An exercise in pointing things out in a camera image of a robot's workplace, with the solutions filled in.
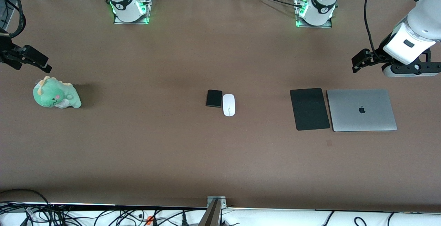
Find white computer mouse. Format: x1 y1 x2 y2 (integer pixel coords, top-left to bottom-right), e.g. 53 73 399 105
222 94 236 117

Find small black phone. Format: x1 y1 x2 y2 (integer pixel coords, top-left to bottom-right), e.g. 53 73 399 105
206 89 223 108

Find black mouse pad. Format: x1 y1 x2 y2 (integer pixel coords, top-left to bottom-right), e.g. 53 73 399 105
290 88 330 131

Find green dinosaur plush toy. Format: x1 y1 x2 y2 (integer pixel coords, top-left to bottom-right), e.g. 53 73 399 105
33 76 82 109

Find silver laptop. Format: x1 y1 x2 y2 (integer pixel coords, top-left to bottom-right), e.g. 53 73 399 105
327 89 398 132

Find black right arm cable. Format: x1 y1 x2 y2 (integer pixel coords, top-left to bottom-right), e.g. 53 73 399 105
0 0 69 39

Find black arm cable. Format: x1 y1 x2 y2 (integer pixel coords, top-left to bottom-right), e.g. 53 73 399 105
364 0 383 56
0 0 69 39

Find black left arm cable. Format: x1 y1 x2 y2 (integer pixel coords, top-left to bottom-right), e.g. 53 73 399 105
364 0 383 56

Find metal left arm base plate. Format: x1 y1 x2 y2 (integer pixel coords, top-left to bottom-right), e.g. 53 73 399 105
296 0 333 28

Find black cable tangle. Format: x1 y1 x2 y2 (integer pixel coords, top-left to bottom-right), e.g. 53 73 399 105
0 201 207 226

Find aluminium table edge bracket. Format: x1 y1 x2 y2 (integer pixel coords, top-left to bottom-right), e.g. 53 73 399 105
200 196 227 226

